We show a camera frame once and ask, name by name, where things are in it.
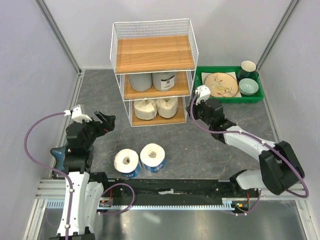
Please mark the green plastic tray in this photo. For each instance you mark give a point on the green plastic tray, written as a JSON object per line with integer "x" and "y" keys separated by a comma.
{"x": 202, "y": 72}

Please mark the aluminium frame rail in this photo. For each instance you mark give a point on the aluminium frame rail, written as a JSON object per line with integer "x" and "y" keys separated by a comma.
{"x": 55, "y": 188}

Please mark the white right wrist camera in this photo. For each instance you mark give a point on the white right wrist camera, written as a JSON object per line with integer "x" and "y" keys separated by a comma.
{"x": 202, "y": 93}

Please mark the dark green ceramic cup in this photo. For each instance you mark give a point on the dark green ceramic cup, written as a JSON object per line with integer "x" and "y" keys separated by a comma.
{"x": 248, "y": 69}

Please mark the grey paper towel roll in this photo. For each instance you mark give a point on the grey paper towel roll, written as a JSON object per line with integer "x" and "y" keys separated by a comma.
{"x": 163, "y": 81}

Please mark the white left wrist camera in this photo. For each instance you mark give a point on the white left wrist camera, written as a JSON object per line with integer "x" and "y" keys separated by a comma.
{"x": 78, "y": 114}

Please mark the blue star shaped dish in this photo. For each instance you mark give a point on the blue star shaped dish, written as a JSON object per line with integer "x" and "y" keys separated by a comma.
{"x": 59, "y": 154}

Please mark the cream roll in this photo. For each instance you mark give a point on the cream roll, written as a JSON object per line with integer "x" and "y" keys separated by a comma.
{"x": 145, "y": 109}
{"x": 167, "y": 107}

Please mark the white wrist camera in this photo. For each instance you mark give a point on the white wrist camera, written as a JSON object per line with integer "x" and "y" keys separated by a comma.
{"x": 202, "y": 93}
{"x": 78, "y": 114}

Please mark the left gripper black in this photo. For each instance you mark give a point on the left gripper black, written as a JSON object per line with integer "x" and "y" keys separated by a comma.
{"x": 102, "y": 128}

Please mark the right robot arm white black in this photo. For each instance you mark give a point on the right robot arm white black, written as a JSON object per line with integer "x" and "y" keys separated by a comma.
{"x": 279, "y": 168}

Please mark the blue grey cable duct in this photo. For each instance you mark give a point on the blue grey cable duct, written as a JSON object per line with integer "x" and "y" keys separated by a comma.
{"x": 226, "y": 205}

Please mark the white wire wooden shelf rack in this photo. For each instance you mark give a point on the white wire wooden shelf rack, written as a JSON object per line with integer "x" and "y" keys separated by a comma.
{"x": 153, "y": 47}

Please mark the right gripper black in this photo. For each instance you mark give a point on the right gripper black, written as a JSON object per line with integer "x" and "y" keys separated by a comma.
{"x": 195, "y": 107}

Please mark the light green ceramic bowl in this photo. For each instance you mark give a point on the light green ceramic bowl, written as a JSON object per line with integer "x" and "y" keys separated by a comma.
{"x": 248, "y": 86}

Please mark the decorated ceramic plate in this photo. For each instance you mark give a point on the decorated ceramic plate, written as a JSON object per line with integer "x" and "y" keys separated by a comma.
{"x": 221, "y": 84}

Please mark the blue roll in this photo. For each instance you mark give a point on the blue roll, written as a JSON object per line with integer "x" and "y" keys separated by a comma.
{"x": 153, "y": 157}
{"x": 127, "y": 163}

